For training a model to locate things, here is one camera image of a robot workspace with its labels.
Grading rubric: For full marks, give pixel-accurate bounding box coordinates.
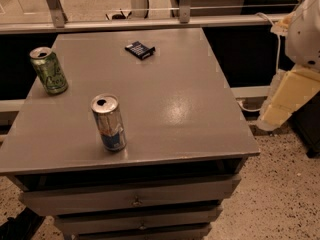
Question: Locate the yellow foam padded gripper finger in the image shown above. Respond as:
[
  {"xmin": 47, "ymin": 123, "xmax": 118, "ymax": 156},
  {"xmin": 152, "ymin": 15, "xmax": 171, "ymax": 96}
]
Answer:
[{"xmin": 256, "ymin": 65, "xmax": 320, "ymax": 131}]

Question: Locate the silver blue redbull can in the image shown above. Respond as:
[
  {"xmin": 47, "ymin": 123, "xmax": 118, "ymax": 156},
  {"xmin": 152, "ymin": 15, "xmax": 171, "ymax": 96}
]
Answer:
[{"xmin": 91, "ymin": 93, "xmax": 126, "ymax": 152}]

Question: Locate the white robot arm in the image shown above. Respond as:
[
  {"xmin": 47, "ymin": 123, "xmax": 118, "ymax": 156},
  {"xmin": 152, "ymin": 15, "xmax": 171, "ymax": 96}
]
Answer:
[{"xmin": 257, "ymin": 0, "xmax": 320, "ymax": 131}]

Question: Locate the green soda can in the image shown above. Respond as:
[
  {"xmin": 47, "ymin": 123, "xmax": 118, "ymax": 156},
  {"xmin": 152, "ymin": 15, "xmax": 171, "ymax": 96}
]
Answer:
[{"xmin": 29, "ymin": 47, "xmax": 68, "ymax": 95}]

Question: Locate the grey drawer cabinet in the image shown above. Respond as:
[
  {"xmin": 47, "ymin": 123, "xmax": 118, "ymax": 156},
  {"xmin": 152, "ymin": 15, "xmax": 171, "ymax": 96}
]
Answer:
[{"xmin": 0, "ymin": 27, "xmax": 261, "ymax": 240}]

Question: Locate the dark blue small box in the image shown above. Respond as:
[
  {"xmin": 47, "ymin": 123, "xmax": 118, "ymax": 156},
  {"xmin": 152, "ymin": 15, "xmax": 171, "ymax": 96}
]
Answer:
[{"xmin": 125, "ymin": 41, "xmax": 156, "ymax": 60}]

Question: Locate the middle grey drawer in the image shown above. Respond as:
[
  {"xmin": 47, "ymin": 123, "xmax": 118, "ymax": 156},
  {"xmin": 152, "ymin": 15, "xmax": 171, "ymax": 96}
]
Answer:
[{"xmin": 55, "ymin": 205, "xmax": 222, "ymax": 234}]

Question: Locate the grey drawer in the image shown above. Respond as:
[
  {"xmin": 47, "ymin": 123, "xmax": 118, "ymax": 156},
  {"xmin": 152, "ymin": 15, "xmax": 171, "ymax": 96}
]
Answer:
[
  {"xmin": 78, "ymin": 223, "xmax": 211, "ymax": 240},
  {"xmin": 55, "ymin": 205, "xmax": 222, "ymax": 234},
  {"xmin": 20, "ymin": 175, "xmax": 241, "ymax": 216}
]

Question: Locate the bottom grey drawer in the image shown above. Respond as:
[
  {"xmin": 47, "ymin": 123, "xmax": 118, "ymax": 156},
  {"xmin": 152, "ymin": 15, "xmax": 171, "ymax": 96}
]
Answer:
[{"xmin": 78, "ymin": 223, "xmax": 211, "ymax": 240}]

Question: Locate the top grey drawer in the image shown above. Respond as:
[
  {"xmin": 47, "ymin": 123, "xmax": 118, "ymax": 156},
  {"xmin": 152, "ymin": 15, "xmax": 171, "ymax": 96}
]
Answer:
[{"xmin": 20, "ymin": 175, "xmax": 241, "ymax": 216}]

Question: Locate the black object on floor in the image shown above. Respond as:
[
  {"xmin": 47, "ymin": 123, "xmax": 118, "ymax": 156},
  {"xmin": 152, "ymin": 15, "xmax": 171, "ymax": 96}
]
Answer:
[{"xmin": 0, "ymin": 208, "xmax": 44, "ymax": 240}]

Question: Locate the white cable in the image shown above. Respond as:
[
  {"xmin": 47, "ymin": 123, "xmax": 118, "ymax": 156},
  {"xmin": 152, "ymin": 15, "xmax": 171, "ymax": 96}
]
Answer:
[{"xmin": 237, "ymin": 12, "xmax": 283, "ymax": 113}]

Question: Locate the metal window railing frame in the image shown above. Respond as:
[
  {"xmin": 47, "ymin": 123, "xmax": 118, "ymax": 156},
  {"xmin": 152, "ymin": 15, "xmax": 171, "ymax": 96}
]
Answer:
[{"xmin": 0, "ymin": 0, "xmax": 306, "ymax": 36}]

